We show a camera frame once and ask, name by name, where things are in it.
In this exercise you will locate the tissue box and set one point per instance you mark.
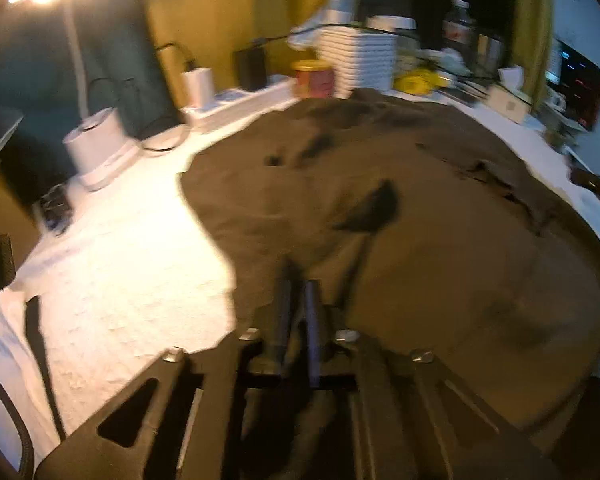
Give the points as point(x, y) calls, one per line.
point(507, 102)

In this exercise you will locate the red can yellow lid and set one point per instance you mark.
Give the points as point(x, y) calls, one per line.
point(314, 82)

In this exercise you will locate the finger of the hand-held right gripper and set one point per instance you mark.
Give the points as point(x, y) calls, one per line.
point(592, 182)

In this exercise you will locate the clear plastic bottle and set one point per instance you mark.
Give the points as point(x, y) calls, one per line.
point(459, 30)

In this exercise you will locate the white perforated basket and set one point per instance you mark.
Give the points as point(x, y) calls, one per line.
point(355, 60)

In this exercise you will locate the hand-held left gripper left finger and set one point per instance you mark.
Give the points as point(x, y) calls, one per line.
point(285, 320)

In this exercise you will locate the white power strip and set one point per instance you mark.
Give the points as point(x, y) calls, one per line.
point(240, 105)

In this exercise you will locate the steel cup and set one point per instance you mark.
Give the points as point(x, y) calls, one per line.
point(490, 52)

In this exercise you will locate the white crumpled paper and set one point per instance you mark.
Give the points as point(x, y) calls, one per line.
point(307, 30)

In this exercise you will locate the white desk lamp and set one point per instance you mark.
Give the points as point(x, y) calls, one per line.
point(97, 145)

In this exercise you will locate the black power adapter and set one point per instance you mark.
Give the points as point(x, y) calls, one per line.
point(252, 67)

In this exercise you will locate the cardboard box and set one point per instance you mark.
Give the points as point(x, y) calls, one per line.
point(2, 205)

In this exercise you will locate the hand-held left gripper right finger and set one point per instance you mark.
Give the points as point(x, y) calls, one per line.
point(314, 330)

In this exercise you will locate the white bottle blue cap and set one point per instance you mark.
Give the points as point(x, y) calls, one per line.
point(340, 7)

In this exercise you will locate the yellow snack packet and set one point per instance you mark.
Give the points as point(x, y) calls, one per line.
point(415, 82)

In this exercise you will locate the white charger plug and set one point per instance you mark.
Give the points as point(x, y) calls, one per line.
point(198, 87)

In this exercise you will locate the yellow curtain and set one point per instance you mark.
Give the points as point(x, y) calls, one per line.
point(220, 15)

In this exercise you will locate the brown t-shirt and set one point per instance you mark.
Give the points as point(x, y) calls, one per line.
point(430, 240)

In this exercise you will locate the clear plastic jar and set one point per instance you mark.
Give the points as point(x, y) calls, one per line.
point(392, 22)

